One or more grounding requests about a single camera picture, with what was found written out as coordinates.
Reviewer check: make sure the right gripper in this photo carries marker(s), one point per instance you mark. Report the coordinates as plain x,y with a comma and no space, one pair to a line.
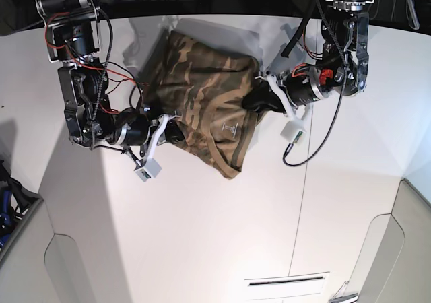
159,126

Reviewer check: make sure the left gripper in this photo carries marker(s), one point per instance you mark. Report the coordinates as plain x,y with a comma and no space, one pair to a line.
290,96

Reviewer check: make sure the camouflage T-shirt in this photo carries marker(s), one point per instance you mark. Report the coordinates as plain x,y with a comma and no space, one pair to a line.
206,86

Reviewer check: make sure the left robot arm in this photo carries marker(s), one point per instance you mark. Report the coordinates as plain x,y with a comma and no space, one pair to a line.
341,66

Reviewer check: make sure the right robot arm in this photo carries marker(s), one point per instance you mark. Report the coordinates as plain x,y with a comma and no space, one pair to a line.
79,35

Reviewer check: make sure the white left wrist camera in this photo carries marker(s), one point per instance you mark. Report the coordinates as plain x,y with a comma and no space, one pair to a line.
293,131

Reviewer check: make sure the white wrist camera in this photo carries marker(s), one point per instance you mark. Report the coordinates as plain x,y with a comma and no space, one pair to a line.
148,169
293,131

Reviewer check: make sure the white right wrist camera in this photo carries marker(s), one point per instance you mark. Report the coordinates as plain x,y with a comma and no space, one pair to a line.
148,169

